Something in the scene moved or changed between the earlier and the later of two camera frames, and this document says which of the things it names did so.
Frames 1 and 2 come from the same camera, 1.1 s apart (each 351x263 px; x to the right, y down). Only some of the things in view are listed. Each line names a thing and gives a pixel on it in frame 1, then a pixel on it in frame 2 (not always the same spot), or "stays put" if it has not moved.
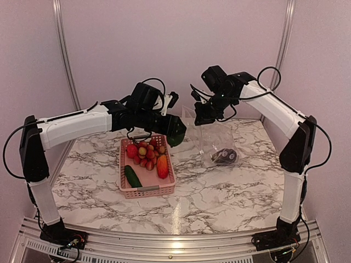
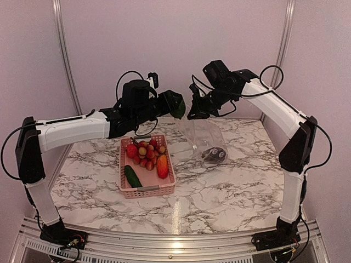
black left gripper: x=170 y=126 to x=169 y=103
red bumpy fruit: x=131 y=151 stays put
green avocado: x=174 y=139 to x=180 y=111
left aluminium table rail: x=57 y=170 stays put
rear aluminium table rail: x=232 y=119 stays put
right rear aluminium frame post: x=283 y=47 stays put
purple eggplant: x=224 y=156 to x=215 y=154
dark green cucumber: x=131 y=177 stays put
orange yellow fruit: x=163 y=167 stays put
